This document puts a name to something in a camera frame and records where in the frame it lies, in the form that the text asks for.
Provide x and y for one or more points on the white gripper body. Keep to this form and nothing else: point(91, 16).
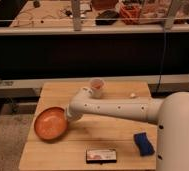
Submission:
point(72, 116)

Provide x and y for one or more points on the orange ceramic bowl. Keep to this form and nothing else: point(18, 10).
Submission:
point(51, 123)

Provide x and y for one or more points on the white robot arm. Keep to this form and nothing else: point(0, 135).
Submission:
point(171, 115)

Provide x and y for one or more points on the translucent plastic cup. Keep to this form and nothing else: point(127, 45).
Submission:
point(96, 84)

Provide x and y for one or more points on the black rectangular box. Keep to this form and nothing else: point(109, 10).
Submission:
point(101, 156)

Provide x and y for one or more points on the blue sponge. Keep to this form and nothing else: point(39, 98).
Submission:
point(144, 145)

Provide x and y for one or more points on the black cloth on bench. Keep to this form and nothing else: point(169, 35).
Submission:
point(107, 17)

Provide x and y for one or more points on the orange basket on bench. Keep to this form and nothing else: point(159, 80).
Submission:
point(129, 14)

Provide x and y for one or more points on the metal vertical post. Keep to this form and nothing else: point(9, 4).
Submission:
point(75, 5)

